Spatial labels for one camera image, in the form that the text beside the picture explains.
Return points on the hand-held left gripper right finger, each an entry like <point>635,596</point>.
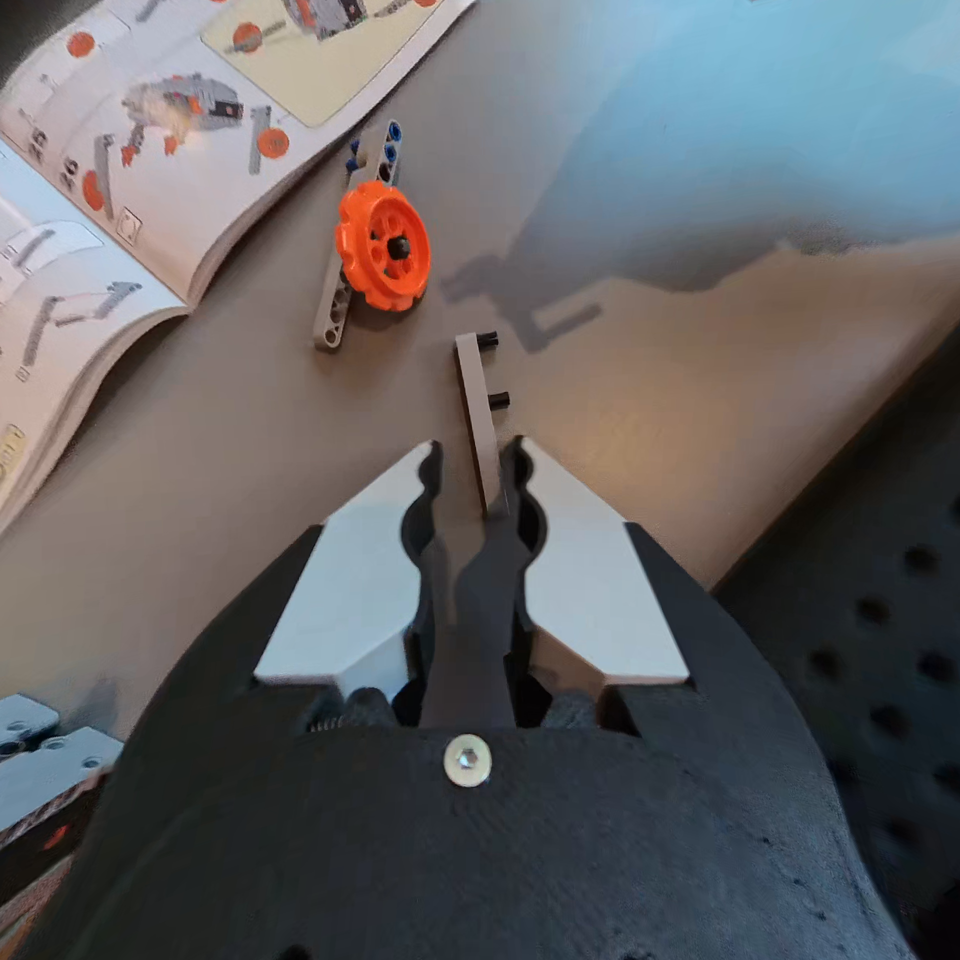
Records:
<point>600,600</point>

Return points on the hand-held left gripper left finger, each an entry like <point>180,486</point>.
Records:
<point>345,600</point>

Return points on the grey beam black pins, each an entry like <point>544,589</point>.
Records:
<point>480,420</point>

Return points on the black perforated panel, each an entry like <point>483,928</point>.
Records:
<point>862,637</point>

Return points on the grey brick robot model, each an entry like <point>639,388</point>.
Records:
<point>37,772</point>

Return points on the orange wheel beam assembly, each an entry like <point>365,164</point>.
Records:
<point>382,247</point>

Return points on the open instruction booklet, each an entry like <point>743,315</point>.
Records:
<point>150,150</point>

